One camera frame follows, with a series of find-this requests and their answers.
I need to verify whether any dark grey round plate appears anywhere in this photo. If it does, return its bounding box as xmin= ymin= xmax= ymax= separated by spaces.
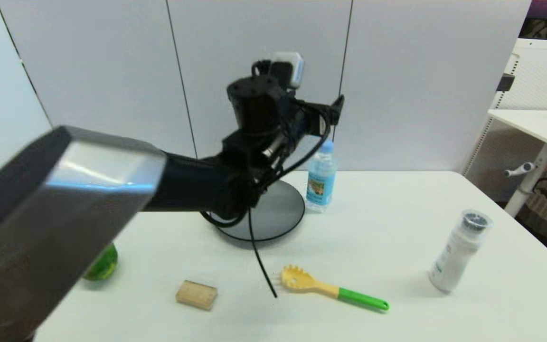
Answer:
xmin=206 ymin=180 xmax=306 ymax=243

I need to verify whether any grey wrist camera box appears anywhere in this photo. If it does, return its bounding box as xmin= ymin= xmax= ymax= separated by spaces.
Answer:
xmin=269 ymin=51 xmax=305 ymax=90

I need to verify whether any white side table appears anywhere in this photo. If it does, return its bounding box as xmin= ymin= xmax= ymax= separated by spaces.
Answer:
xmin=487 ymin=109 xmax=547 ymax=219

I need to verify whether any yellow green-handled pasta spoon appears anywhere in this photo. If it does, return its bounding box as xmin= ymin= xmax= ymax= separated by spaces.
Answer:
xmin=281 ymin=265 xmax=390 ymax=312

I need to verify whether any white grey crank handle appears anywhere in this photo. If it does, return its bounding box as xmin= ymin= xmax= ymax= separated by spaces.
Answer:
xmin=503 ymin=163 xmax=536 ymax=179

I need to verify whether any white grinder bottle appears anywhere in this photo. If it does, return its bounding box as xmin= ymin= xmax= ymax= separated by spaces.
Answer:
xmin=428 ymin=209 xmax=494 ymax=294

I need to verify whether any clear soda water bottle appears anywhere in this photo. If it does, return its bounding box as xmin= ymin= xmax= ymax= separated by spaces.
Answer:
xmin=305 ymin=139 xmax=338 ymax=213

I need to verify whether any white pegboard panel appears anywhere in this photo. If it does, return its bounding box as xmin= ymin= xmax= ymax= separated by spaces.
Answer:
xmin=460 ymin=39 xmax=547 ymax=200

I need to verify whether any small wooden block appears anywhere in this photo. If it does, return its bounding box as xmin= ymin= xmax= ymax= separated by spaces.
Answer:
xmin=175 ymin=280 xmax=218 ymax=311

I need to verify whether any green round citrus fruit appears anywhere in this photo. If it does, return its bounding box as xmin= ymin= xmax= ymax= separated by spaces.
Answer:
xmin=83 ymin=243 xmax=119 ymax=281

